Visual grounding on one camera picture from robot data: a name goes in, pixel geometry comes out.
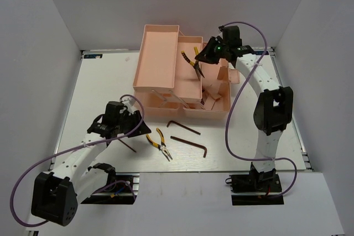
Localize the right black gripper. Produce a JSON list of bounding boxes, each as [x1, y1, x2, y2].
[[195, 36, 228, 65]]

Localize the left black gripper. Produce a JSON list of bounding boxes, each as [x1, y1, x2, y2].
[[116, 109, 152, 138]]

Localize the yellow side cutter pliers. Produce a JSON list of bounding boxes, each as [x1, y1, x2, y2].
[[181, 50, 204, 81]]

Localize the small dark hex key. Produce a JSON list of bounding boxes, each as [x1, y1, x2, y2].
[[119, 139, 137, 153]]

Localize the yellow needle nose pliers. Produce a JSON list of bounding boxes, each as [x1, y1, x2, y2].
[[146, 128, 173, 161]]

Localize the pink plastic tool box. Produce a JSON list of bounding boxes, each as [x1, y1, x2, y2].
[[133, 24, 240, 119]]

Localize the long hex key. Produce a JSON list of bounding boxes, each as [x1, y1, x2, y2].
[[166, 120, 201, 135], [170, 136, 207, 158]]

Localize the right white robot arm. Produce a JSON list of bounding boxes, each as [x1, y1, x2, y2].
[[195, 24, 293, 191]]

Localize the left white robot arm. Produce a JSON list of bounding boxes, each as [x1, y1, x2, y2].
[[31, 97, 151, 226]]

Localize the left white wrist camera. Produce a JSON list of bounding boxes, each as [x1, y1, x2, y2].
[[120, 97, 137, 113]]

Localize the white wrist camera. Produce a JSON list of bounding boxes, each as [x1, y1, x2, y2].
[[218, 25, 225, 39], [120, 97, 137, 113]]

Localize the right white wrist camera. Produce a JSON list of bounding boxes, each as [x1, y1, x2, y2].
[[218, 25, 225, 39]]

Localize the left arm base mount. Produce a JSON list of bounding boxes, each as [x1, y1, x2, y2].
[[82, 166, 139, 205]]

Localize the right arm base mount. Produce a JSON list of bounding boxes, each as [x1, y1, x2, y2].
[[225, 174, 284, 206]]

